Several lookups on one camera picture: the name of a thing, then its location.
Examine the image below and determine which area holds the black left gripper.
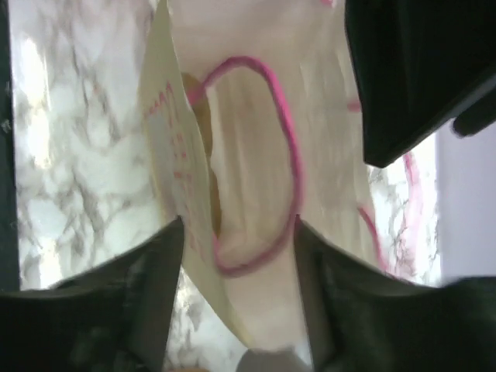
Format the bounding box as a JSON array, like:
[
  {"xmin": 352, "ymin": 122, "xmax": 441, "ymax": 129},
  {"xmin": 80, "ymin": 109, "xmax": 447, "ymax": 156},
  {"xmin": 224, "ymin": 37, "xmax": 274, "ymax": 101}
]
[{"xmin": 345, "ymin": 0, "xmax": 495, "ymax": 167}]

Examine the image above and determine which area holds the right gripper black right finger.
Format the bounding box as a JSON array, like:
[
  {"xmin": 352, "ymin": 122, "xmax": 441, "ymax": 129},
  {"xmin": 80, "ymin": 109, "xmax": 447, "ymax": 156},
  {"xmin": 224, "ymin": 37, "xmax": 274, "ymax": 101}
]
[{"xmin": 294, "ymin": 220, "xmax": 495, "ymax": 372}]

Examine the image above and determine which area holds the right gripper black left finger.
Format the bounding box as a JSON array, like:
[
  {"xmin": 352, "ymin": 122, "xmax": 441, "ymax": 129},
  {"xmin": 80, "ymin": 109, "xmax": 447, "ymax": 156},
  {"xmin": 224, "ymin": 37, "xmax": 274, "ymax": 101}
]
[{"xmin": 1, "ymin": 218, "xmax": 184, "ymax": 371}]

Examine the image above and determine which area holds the pink and cream paper bag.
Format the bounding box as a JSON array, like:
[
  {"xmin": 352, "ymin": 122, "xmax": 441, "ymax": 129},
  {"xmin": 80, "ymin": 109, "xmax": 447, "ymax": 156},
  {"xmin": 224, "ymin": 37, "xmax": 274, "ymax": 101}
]
[{"xmin": 137, "ymin": 0, "xmax": 422, "ymax": 350}]

